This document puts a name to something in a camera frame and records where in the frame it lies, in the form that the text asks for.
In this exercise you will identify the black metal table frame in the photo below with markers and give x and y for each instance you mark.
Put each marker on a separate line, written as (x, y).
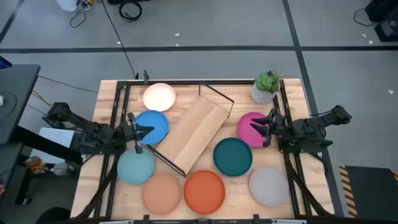
(186, 82)

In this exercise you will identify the orange plate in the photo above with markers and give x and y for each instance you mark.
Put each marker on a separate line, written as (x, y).
(204, 192)

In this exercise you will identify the peach plate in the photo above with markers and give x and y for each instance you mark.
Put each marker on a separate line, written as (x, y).
(161, 194)

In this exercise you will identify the magenta plate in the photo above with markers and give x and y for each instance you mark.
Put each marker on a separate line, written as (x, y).
(245, 135)

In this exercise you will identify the grey plate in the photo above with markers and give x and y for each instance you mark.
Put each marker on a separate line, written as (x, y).
(269, 186)

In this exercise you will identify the black equipment case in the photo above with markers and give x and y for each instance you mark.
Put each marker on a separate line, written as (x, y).
(385, 21)

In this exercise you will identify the white bucket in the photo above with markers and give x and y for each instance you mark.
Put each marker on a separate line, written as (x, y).
(66, 4)

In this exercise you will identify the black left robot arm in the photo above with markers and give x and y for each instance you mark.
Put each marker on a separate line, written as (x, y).
(93, 132)

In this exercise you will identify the blue plate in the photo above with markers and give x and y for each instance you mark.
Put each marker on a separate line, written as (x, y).
(158, 123)

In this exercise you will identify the grey plastic bag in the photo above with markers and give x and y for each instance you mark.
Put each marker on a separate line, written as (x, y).
(60, 169)

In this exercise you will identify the dark teal plate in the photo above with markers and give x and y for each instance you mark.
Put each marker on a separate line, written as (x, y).
(232, 157)

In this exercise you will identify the light teal plate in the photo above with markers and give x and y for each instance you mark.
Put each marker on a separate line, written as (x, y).
(135, 168)

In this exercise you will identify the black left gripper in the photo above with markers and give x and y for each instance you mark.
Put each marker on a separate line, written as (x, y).
(130, 133)

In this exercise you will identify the black desk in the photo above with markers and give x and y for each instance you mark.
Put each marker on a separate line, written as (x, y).
(18, 99)

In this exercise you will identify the cream plate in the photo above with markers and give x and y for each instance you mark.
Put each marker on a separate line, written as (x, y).
(159, 97)

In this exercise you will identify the black mat with hazard stripes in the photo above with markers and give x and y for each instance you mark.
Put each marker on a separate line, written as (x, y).
(373, 189)

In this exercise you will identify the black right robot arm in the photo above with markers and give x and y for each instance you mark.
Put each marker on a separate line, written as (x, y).
(311, 127)

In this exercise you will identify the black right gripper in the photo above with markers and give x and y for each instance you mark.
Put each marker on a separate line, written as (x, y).
(276, 124)

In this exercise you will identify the potted green succulent plant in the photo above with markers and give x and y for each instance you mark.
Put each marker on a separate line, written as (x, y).
(264, 90)

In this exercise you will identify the blue screen device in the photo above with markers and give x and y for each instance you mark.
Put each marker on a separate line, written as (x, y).
(4, 63)

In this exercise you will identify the orange snack bag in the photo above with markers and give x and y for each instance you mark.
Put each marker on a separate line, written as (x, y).
(35, 165)

